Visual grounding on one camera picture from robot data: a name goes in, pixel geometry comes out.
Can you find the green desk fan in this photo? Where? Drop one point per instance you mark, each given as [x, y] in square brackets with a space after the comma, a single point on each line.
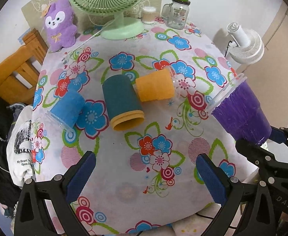
[120, 27]

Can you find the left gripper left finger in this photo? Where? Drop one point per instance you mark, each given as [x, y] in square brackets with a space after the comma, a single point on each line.
[32, 216]

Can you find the purple plastic cup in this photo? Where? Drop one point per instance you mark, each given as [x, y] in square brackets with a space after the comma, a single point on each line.
[239, 112]

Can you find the blue plastic cup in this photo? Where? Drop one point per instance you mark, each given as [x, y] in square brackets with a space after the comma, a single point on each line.
[66, 111]

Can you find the white circulator fan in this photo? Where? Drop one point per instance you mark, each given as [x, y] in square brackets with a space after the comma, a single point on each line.
[247, 47]

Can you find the cotton swab container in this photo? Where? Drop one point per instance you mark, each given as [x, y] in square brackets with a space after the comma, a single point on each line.
[148, 14]

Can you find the white printed t-shirt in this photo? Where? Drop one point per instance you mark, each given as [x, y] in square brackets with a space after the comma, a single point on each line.
[19, 149]

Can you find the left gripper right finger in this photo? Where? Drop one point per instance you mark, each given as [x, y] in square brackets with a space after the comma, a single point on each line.
[258, 217]

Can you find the wooden chair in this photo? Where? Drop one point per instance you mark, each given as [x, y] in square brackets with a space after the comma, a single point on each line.
[18, 77]

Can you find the glass mason jar mug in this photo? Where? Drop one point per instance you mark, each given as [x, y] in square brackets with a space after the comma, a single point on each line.
[176, 13]

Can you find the beige cartoon board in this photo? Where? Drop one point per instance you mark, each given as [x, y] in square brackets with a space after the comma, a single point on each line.
[33, 13]

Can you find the orange plastic cup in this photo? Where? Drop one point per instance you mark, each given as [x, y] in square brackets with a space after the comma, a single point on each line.
[158, 85]

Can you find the teal cup orange rim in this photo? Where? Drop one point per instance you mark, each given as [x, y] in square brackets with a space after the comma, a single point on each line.
[122, 103]

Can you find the purple plush toy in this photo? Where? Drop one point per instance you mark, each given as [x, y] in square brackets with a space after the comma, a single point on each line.
[59, 25]

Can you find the floral tablecloth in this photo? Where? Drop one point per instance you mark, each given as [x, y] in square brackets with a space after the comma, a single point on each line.
[145, 177]

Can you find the black clothing pile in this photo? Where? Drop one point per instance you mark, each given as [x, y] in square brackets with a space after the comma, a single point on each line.
[9, 193]

